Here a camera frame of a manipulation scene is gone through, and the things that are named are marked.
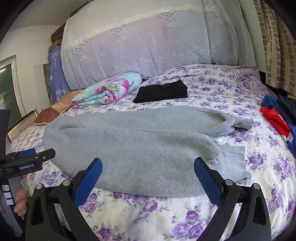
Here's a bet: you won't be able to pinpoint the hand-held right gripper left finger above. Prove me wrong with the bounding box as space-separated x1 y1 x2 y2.
25 158 103 241

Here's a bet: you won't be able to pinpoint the dark striped garment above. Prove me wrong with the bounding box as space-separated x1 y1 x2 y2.
276 94 296 122

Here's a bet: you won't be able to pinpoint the stacked brown boxes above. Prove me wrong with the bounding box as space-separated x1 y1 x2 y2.
48 23 68 52

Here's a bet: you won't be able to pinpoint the white lace bedding cover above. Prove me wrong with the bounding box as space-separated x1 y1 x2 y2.
60 0 256 90

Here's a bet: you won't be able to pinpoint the brown pillow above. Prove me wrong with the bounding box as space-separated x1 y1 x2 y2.
34 88 86 126

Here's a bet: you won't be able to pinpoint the folded floral quilt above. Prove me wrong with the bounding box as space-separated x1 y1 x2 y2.
71 72 142 109

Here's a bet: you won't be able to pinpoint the window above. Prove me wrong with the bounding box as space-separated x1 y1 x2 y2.
0 55 26 122

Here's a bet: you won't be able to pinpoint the purple floral bed sheet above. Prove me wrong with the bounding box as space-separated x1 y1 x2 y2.
9 64 296 241

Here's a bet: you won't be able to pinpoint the wooden picture frame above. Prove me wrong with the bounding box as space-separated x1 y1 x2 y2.
6 110 39 142

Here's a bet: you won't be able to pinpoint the leaning patterned panel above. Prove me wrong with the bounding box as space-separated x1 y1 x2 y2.
34 63 54 112

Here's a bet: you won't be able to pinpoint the folded black pants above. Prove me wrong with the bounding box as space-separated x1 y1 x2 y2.
133 79 188 104

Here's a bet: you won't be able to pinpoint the grey fleece pants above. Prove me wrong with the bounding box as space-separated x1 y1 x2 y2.
43 105 254 199

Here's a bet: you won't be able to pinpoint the red and blue garment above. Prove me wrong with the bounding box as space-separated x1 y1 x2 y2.
260 95 296 151

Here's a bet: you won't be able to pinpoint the person's left hand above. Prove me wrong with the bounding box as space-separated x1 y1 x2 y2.
13 183 29 216

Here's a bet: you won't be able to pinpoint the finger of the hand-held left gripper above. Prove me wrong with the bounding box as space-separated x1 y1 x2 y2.
17 148 36 158
7 149 56 163

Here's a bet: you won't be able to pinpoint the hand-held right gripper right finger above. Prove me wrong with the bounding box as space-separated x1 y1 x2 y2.
194 157 271 241

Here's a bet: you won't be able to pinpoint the blue patterned blanket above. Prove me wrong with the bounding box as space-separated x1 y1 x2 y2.
47 44 71 105

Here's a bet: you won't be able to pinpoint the beige checked curtain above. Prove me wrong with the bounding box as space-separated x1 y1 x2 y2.
253 0 296 93

